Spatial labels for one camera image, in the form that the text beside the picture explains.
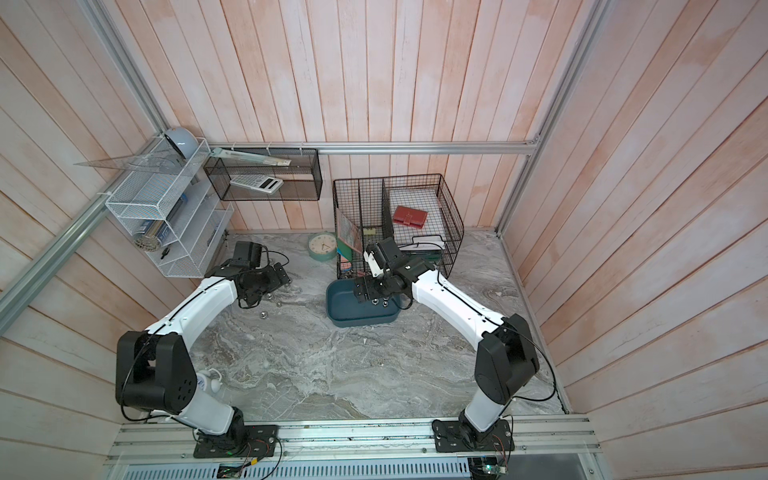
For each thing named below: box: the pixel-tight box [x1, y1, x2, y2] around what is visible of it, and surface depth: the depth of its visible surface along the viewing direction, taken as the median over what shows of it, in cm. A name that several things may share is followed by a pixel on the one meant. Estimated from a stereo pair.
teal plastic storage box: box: [326, 278, 401, 328], surface depth 100 cm
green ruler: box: [210, 148, 292, 167], surface depth 92 cm
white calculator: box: [230, 175, 285, 194], surface depth 100 cm
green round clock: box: [308, 231, 337, 261], surface depth 114 cm
